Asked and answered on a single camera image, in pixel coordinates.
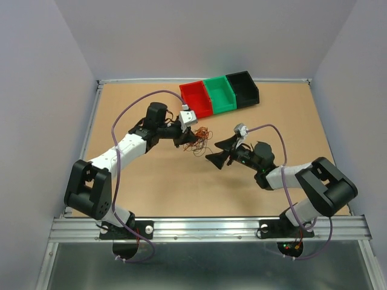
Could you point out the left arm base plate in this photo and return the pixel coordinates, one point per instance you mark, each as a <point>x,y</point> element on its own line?
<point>145,228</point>

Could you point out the aluminium front rail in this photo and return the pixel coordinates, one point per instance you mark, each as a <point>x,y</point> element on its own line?
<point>207,229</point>

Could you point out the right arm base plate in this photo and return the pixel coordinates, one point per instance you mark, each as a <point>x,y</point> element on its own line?
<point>280,229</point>

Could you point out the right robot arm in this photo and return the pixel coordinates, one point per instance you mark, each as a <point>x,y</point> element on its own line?
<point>327,189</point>

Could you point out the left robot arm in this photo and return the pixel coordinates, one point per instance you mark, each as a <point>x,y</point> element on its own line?
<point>89,188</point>

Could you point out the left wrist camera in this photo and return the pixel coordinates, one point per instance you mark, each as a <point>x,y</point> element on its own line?
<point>188,118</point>

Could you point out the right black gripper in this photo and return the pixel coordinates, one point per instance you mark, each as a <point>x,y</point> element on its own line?
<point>227,144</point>

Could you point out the red plastic bin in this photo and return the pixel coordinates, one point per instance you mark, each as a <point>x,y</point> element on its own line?
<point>196,96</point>

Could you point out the green plastic bin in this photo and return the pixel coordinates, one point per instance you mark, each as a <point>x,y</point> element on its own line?
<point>221,94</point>

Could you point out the black plastic bin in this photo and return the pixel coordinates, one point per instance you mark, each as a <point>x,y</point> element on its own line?
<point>245,89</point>

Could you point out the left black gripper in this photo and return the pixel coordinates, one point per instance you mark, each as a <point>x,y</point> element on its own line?
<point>183,136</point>

